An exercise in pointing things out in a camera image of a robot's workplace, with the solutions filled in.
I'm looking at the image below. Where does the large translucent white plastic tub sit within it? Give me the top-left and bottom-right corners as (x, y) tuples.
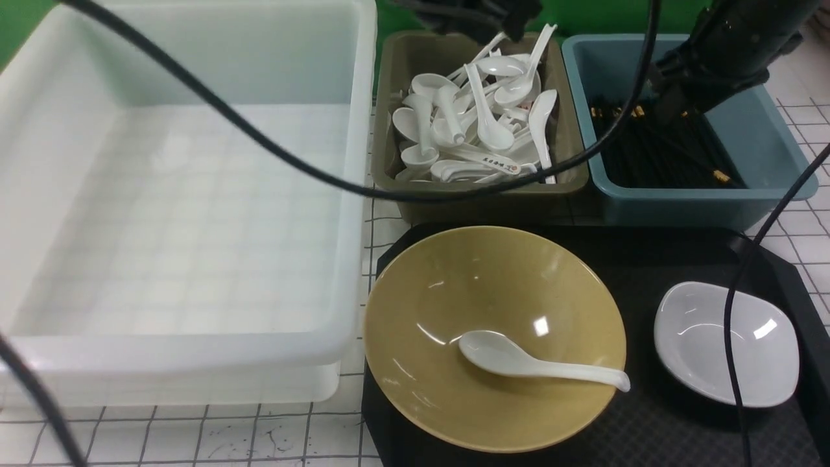
(1, 1), (376, 407)

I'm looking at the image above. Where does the olive brown spoon bin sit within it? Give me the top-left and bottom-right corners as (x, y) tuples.
(370, 30), (590, 224)

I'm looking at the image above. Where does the white spoon centre bin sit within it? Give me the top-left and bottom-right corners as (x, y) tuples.
(464, 63), (515, 152)

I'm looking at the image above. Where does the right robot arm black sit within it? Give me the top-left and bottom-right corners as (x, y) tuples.
(647, 1), (822, 123)

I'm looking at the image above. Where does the white spoon with printed handle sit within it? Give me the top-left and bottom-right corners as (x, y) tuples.
(444, 146), (521, 175)

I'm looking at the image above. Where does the black cable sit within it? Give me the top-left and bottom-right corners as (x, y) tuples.
(0, 0), (662, 467)
(723, 143), (830, 467)

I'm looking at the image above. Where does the black plastic serving tray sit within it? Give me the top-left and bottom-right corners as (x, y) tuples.
(361, 224), (830, 467)

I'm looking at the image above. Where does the small white sauce dish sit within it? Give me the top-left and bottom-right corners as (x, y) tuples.
(653, 281), (800, 409)

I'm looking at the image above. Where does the white ceramic soup spoon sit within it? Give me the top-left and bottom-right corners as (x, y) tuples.
(457, 330), (631, 392)

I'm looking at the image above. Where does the black chopsticks pile in bin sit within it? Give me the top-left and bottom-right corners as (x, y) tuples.
(598, 99), (747, 189)

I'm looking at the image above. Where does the blue chopstick bin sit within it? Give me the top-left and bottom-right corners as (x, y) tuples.
(562, 34), (807, 231)

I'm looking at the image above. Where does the white spoon top right bin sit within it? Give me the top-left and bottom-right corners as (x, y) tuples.
(494, 24), (558, 109)

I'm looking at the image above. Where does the tan noodle bowl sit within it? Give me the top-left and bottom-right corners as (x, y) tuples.
(364, 226), (626, 454)

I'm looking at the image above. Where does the black cable right side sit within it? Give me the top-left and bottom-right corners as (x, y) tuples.
(723, 143), (830, 467)

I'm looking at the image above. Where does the white spoon bin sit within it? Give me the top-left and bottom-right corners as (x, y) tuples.
(494, 24), (558, 109)
(464, 63), (515, 152)
(528, 90), (558, 171)

